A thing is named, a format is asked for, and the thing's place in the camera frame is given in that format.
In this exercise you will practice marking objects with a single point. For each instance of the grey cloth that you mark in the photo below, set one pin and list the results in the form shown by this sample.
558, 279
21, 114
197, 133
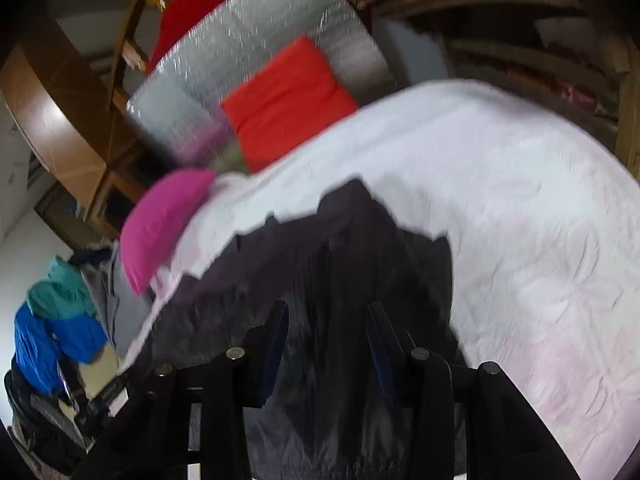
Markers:
120, 305

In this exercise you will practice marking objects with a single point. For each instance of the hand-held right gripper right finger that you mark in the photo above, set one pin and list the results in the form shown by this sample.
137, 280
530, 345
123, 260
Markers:
382, 355

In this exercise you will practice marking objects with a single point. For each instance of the silver foil mat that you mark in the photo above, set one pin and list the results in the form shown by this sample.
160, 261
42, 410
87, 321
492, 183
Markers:
260, 25

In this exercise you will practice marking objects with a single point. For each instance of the wooden headboard rail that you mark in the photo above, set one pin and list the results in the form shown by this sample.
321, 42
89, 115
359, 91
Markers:
132, 55

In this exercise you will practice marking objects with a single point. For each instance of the white bed sheet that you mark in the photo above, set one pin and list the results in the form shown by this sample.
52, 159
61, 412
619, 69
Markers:
500, 185

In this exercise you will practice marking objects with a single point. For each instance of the teal garment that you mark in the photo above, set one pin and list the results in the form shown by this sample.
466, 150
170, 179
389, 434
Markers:
60, 285

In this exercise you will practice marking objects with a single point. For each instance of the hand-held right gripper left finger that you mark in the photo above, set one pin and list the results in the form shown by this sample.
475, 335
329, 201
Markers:
272, 355

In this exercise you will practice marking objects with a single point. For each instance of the blue jacket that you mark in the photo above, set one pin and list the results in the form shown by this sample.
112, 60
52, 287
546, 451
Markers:
50, 350

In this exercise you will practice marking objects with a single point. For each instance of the pink garment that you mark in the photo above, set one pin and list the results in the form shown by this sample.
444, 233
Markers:
160, 225

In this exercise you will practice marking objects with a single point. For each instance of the black puffer jacket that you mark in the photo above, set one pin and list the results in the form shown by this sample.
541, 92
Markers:
350, 260

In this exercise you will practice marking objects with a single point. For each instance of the red cloth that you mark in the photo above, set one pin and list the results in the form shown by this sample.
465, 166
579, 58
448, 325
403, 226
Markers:
290, 105
200, 0

